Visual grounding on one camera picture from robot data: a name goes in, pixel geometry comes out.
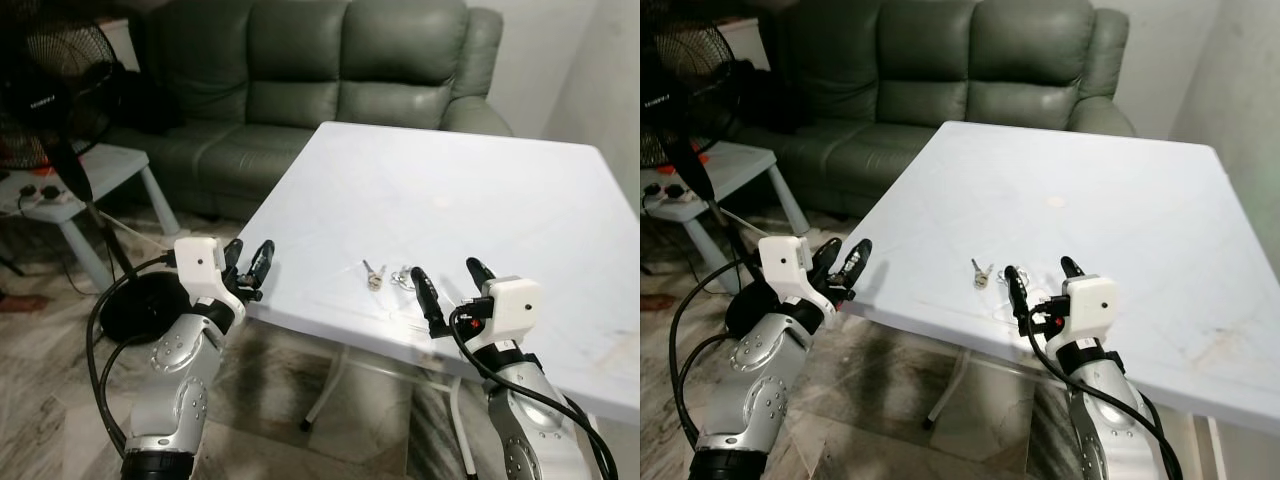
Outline silver keys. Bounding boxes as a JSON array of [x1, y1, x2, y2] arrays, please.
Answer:
[[361, 259, 417, 294], [969, 257, 1013, 293]]

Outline small white side table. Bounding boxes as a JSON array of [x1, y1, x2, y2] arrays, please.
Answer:
[[0, 143, 182, 292], [640, 140, 812, 273]]

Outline white power strip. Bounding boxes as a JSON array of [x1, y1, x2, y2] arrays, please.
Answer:
[[645, 176, 709, 208], [18, 178, 88, 213]]

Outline green leather sofa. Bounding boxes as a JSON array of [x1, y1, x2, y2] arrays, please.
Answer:
[[745, 0, 1137, 217], [100, 0, 514, 222]]

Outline black standing fan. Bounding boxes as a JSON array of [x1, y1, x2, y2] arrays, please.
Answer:
[[640, 12, 801, 341], [0, 15, 191, 346]]

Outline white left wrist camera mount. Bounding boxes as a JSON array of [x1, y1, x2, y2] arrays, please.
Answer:
[[173, 236, 247, 307], [756, 234, 833, 312]]

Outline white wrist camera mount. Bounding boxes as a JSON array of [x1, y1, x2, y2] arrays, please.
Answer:
[[481, 276, 544, 347], [1059, 274, 1120, 347], [173, 236, 247, 307], [756, 234, 833, 312]]

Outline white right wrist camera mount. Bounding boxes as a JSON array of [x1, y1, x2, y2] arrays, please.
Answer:
[[1059, 274, 1120, 347], [481, 276, 544, 347]]

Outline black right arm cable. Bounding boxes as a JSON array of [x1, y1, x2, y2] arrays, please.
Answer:
[[1028, 312, 1186, 480], [449, 308, 621, 480]]

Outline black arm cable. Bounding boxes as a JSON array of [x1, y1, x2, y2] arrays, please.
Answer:
[[449, 308, 621, 480], [85, 255, 181, 456], [668, 258, 763, 446], [1028, 312, 1186, 480]]

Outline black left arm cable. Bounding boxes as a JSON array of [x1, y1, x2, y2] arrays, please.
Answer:
[[85, 255, 181, 456], [668, 258, 763, 446]]

